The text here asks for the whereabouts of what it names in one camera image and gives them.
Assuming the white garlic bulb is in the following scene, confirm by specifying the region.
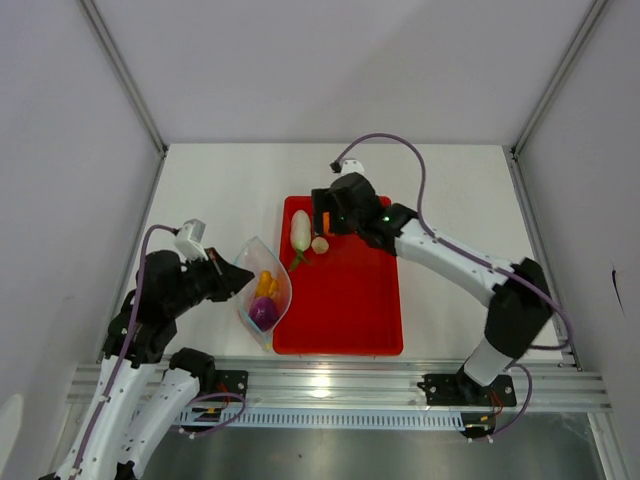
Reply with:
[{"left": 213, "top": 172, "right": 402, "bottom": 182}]
[{"left": 311, "top": 236, "right": 329, "bottom": 255}]

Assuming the yellow ginger root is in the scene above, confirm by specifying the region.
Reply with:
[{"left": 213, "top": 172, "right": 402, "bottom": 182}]
[{"left": 255, "top": 270, "right": 280, "bottom": 300}]

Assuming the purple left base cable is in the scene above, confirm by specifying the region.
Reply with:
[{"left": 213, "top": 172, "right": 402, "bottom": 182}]
[{"left": 179, "top": 392, "right": 248, "bottom": 441}]

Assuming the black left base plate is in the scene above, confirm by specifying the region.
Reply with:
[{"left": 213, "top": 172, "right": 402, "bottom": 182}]
[{"left": 214, "top": 370, "right": 249, "bottom": 402}]

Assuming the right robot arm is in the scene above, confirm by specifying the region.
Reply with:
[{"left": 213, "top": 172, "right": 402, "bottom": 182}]
[{"left": 311, "top": 172, "right": 554, "bottom": 405}]

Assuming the orange fruit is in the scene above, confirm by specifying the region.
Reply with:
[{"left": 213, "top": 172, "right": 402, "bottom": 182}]
[{"left": 322, "top": 211, "right": 331, "bottom": 236}]

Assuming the red plastic tray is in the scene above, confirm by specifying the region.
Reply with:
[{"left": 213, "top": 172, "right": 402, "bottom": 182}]
[{"left": 272, "top": 194, "right": 404, "bottom": 357}]

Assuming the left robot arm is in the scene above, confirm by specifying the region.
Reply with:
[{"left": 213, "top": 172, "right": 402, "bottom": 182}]
[{"left": 49, "top": 248, "right": 254, "bottom": 479}]

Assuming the clear zip top bag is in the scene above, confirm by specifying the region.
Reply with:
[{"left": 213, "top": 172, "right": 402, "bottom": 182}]
[{"left": 234, "top": 236, "right": 292, "bottom": 351}]

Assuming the aluminium front rail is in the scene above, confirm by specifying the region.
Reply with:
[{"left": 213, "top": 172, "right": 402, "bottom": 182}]
[{"left": 67, "top": 355, "right": 614, "bottom": 414}]

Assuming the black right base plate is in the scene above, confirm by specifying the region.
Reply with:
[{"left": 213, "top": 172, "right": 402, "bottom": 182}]
[{"left": 416, "top": 373, "right": 517, "bottom": 407}]

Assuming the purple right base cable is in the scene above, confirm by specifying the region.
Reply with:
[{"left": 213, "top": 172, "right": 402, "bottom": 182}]
[{"left": 462, "top": 363, "right": 534, "bottom": 446}]

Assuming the right aluminium corner post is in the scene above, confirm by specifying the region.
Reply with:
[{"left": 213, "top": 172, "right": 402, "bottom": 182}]
[{"left": 510, "top": 0, "right": 611, "bottom": 160}]

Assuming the purple onion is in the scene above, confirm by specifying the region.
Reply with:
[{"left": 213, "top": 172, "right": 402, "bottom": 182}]
[{"left": 249, "top": 297, "right": 280, "bottom": 332}]

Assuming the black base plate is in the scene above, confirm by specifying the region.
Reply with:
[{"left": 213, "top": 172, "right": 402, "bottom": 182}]
[
  {"left": 416, "top": 373, "right": 517, "bottom": 407},
  {"left": 214, "top": 370, "right": 249, "bottom": 402}
]

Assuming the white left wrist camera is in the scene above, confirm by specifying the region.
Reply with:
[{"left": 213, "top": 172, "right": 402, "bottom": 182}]
[{"left": 174, "top": 219, "right": 209, "bottom": 261}]

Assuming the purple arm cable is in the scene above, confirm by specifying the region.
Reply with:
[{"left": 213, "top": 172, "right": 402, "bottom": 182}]
[
  {"left": 337, "top": 132, "right": 571, "bottom": 351},
  {"left": 72, "top": 224, "right": 181, "bottom": 480}
]

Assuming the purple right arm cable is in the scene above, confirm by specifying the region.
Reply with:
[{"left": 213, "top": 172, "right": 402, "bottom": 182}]
[{"left": 337, "top": 132, "right": 571, "bottom": 351}]

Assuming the white slotted cable duct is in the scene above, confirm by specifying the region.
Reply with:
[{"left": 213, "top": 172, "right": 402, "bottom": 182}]
[{"left": 177, "top": 408, "right": 466, "bottom": 431}]

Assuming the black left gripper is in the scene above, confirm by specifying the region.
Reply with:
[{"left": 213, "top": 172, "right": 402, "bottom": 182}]
[{"left": 167, "top": 246, "right": 255, "bottom": 315}]

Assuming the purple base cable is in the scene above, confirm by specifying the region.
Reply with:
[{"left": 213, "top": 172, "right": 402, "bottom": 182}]
[
  {"left": 179, "top": 392, "right": 248, "bottom": 441},
  {"left": 462, "top": 363, "right": 534, "bottom": 446}
]

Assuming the left aluminium corner post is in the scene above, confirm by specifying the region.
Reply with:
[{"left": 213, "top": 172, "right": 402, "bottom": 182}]
[{"left": 77, "top": 0, "right": 168, "bottom": 158}]

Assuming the aluminium corner post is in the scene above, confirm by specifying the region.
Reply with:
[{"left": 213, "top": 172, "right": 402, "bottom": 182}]
[
  {"left": 77, "top": 0, "right": 168, "bottom": 158},
  {"left": 510, "top": 0, "right": 611, "bottom": 160}
]

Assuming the white radish with green stem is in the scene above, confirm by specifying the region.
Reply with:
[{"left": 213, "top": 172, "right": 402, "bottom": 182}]
[{"left": 289, "top": 210, "right": 312, "bottom": 271}]

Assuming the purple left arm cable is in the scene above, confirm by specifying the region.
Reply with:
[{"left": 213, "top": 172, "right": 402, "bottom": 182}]
[{"left": 72, "top": 224, "right": 181, "bottom": 480}]

